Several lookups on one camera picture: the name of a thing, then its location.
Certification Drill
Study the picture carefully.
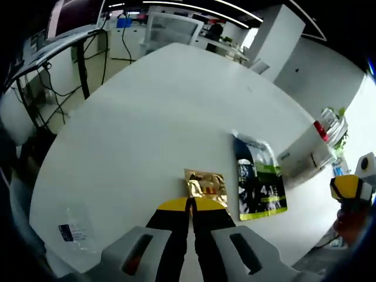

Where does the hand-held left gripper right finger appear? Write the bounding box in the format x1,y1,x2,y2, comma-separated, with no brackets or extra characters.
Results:
192,198,298,282

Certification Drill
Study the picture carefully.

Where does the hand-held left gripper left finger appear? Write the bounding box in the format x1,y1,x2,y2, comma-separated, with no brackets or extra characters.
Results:
101,197,192,282

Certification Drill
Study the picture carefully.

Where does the clear skincare packet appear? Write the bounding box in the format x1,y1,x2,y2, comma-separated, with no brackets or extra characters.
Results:
56,203,100,257

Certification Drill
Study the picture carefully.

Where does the white rounded object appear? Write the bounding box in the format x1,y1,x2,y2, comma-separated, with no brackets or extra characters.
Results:
0,86,38,147

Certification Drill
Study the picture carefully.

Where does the white chair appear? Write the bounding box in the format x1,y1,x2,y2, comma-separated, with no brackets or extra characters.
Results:
250,58,271,75

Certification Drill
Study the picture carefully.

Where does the white standing desk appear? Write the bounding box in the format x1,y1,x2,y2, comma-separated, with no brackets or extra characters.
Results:
0,27,107,125

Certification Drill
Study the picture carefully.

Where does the gold foil skincare sachet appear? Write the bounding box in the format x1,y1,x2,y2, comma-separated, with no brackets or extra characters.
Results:
183,167,230,214

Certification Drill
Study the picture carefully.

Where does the green potted plant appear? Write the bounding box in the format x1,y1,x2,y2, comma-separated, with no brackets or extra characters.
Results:
321,106,351,157

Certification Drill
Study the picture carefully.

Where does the white frosted partition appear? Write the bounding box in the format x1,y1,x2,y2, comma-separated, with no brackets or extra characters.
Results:
145,11,204,54

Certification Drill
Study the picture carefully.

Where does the dark green skincare sachet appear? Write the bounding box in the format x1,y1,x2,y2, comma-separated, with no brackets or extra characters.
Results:
231,130,288,222

